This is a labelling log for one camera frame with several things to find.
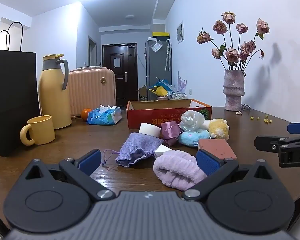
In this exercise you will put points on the orange fruit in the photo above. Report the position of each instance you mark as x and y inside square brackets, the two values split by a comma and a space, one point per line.
[85, 114]

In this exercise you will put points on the grey interior door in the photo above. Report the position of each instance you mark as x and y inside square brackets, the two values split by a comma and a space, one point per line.
[92, 52]

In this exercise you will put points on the rack with bottles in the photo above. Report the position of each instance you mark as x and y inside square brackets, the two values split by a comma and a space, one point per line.
[176, 95]

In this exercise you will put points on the pink ribbed suitcase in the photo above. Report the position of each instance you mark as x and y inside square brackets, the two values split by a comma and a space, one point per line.
[90, 90]

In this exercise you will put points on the red cardboard box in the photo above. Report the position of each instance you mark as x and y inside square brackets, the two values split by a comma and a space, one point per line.
[145, 120]

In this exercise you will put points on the white wedge sponge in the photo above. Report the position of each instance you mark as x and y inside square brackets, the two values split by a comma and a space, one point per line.
[161, 151]

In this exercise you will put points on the blue tissue pack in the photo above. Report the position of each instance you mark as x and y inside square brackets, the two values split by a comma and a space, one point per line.
[102, 117]

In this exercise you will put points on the yellow mug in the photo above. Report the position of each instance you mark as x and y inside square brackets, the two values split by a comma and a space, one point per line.
[41, 130]

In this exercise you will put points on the yellow and white plush toy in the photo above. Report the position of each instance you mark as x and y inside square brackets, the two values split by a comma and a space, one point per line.
[218, 128]

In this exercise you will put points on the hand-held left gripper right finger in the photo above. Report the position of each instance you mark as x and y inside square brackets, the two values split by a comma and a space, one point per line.
[207, 162]

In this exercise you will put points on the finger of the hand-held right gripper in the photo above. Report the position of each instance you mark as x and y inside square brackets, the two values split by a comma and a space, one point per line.
[265, 143]
[298, 128]

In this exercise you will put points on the white paper notice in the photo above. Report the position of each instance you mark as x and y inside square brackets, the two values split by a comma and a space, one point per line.
[117, 63]

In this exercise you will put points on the iridescent plastic bag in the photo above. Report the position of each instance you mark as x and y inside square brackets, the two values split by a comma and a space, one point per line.
[191, 121]

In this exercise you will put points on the hanging folded umbrellas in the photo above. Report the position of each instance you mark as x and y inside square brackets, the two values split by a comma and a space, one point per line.
[168, 55]

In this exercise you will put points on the clear plastic bag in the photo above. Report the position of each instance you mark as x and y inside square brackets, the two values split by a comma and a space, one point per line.
[156, 46]

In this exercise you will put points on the lilac fuzzy cloth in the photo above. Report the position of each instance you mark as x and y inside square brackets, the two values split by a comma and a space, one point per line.
[175, 167]

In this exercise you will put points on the purple wall decoration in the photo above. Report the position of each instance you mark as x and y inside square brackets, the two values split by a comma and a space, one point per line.
[182, 82]

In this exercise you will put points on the black eyeglasses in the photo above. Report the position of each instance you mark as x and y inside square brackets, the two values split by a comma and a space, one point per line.
[246, 107]

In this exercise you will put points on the small round ceiling light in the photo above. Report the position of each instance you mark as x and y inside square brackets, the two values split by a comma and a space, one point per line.
[130, 17]

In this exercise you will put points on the dark brown entrance door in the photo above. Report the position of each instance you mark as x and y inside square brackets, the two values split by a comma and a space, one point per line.
[120, 80]

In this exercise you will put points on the yellow thermos jug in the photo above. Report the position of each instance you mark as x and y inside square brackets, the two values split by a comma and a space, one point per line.
[52, 97]

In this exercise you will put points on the pink textured vase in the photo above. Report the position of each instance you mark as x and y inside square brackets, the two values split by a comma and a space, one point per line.
[233, 92]

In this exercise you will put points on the yellow box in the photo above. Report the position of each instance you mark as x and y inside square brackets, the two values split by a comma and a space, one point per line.
[160, 34]

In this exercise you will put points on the scattered yellow crumbs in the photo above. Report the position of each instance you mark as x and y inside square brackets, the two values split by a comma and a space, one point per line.
[266, 121]

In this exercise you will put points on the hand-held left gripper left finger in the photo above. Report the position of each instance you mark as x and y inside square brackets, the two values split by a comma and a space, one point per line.
[90, 160]

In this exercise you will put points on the grey refrigerator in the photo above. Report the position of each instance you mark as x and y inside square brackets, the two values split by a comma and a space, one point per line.
[157, 67]

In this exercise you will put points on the bunch of dried roses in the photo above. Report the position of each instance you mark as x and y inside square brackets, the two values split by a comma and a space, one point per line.
[232, 55]

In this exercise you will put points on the red-brown sponge block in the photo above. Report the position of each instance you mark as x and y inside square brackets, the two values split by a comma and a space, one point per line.
[217, 147]

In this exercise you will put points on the yellow watering can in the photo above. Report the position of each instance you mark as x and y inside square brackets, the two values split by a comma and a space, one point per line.
[161, 91]

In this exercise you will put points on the brown cardboard carton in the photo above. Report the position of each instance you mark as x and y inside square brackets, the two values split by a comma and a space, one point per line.
[143, 93]

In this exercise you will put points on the black paper bag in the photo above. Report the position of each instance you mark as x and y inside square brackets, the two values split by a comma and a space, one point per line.
[12, 92]

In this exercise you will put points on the blue plastic item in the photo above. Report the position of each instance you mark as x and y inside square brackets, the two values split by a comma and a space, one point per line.
[166, 83]

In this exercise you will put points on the purple satin pouch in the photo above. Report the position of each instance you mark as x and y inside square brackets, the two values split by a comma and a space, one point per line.
[170, 130]

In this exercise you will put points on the light blue plush toy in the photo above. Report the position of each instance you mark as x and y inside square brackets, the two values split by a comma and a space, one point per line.
[187, 137]

